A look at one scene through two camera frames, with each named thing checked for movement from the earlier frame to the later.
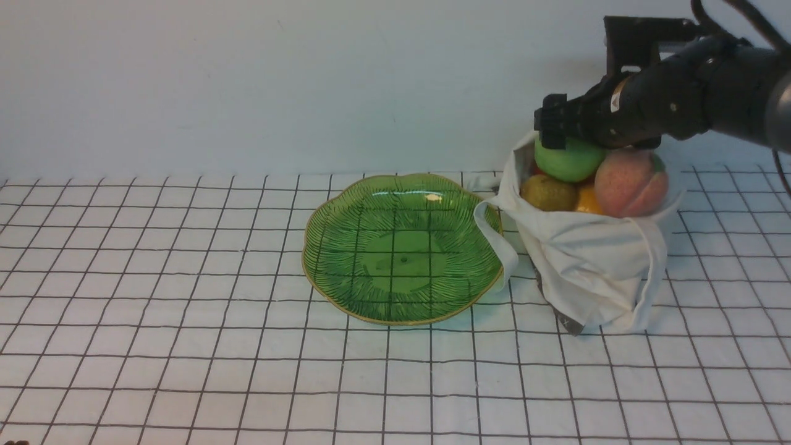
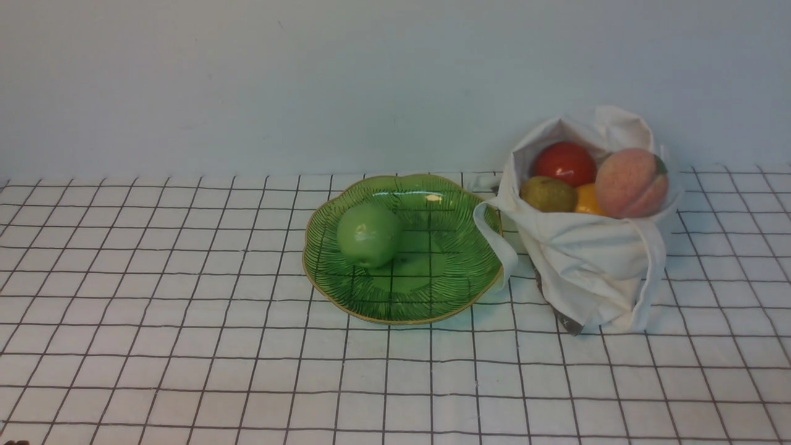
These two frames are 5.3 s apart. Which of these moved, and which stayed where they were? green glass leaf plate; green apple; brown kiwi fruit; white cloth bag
Moved: green apple
Stayed: green glass leaf plate; brown kiwi fruit; white cloth bag
